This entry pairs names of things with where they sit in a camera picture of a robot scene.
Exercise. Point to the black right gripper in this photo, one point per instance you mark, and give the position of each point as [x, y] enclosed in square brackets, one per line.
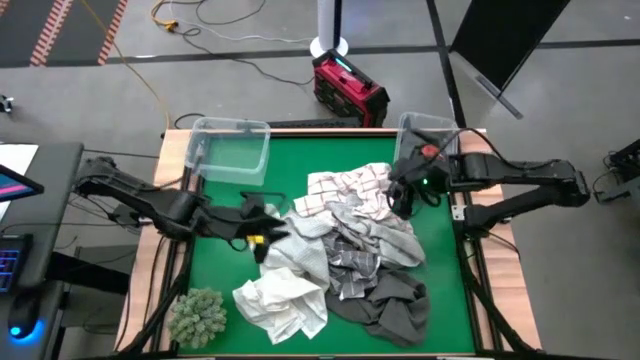
[425, 172]

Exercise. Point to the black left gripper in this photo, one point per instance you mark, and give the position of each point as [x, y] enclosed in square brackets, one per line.
[225, 222]

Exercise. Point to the white red-checked towel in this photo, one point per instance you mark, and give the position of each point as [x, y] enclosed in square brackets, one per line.
[350, 185]

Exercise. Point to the dark grey terry towel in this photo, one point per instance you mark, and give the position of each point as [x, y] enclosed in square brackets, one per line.
[412, 140]
[395, 315]

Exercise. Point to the grey plaid towel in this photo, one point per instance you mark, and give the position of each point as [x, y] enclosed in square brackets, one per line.
[352, 270]

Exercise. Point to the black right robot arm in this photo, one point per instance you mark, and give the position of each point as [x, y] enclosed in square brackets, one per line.
[525, 172]

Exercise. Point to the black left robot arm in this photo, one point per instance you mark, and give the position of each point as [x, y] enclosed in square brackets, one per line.
[150, 200]

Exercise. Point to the yellow tag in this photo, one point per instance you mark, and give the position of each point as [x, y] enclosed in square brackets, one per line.
[256, 240]

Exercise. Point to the green table mat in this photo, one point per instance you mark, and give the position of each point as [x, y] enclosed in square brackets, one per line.
[225, 270]

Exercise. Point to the clear plastic bin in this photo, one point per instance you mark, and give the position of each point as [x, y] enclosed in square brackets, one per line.
[405, 122]
[227, 155]

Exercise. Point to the green artificial plant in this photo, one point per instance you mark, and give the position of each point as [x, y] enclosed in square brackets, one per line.
[197, 317]

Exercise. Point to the black power strip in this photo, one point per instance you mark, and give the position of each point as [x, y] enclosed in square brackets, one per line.
[310, 123]

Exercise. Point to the red black power station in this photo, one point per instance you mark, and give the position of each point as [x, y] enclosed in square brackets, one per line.
[350, 90]

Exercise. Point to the black desk crossbar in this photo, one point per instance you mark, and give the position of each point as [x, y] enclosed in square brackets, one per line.
[90, 275]

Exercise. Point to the white tower fan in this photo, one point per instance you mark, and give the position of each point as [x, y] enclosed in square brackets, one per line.
[330, 20]

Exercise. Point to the black monitor on stand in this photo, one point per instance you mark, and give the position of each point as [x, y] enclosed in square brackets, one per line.
[500, 35]

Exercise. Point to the grey desk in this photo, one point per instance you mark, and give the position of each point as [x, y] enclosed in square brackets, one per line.
[60, 200]

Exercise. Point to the black computer mouse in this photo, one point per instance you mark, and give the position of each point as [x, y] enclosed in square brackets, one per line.
[25, 312]

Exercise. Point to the backlit black keyboard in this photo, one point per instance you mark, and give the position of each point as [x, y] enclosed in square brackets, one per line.
[12, 265]

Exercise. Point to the white paper sheet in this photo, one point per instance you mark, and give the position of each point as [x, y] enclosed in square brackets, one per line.
[20, 157]

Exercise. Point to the black orange-striped floor mat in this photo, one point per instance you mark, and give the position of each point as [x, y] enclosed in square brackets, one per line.
[85, 30]

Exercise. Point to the small silver floor object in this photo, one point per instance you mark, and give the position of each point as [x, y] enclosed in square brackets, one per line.
[6, 104]

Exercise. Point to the black table frame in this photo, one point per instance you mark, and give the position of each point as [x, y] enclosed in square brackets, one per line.
[350, 135]

